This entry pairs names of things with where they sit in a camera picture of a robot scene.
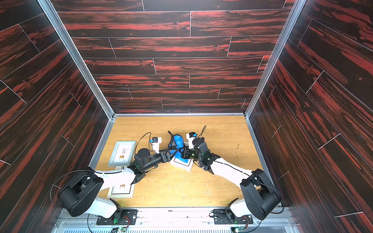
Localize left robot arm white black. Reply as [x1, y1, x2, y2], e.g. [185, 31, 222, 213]
[57, 148, 177, 223]

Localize grey-green picture frame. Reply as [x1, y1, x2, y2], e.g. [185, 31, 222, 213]
[108, 141, 136, 167]

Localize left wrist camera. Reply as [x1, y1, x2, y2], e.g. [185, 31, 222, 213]
[150, 137, 162, 154]

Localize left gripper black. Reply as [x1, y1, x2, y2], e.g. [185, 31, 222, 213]
[141, 149, 177, 173]

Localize white picture frame near left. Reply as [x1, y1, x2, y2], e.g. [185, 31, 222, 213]
[105, 166, 135, 199]

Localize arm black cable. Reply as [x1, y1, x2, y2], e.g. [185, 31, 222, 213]
[197, 125, 285, 233]
[49, 131, 153, 233]

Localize aluminium front rail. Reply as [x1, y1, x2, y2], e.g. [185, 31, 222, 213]
[51, 207, 302, 233]

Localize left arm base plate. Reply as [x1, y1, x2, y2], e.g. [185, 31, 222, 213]
[96, 209, 138, 227]

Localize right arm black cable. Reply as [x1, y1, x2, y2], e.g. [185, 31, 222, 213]
[197, 125, 285, 233]

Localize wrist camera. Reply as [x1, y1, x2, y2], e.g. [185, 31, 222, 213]
[186, 132, 197, 150]
[150, 137, 162, 154]

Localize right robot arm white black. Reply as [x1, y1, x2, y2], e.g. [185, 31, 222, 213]
[179, 137, 282, 220]

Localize blue microfiber cloth black trim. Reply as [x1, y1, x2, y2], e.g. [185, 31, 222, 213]
[168, 131, 184, 151]

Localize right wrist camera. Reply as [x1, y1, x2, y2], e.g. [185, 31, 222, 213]
[186, 132, 197, 150]

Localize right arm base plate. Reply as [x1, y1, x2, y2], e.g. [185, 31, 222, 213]
[209, 208, 253, 225]

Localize white picture frame deer print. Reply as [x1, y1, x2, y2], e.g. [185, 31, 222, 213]
[169, 141, 193, 172]

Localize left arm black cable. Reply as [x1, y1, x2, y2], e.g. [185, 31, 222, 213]
[49, 131, 153, 233]

